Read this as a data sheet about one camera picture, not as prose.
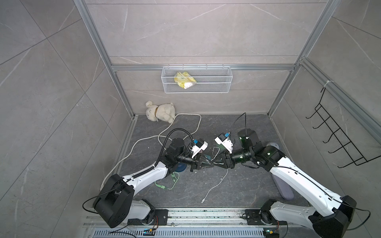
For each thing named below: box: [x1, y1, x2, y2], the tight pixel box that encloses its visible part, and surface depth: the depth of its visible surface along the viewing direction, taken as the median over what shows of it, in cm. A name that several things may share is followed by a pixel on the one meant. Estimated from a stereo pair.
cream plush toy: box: [145, 100, 176, 124], surface depth 113 cm
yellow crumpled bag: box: [174, 71, 197, 90], surface depth 87 cm
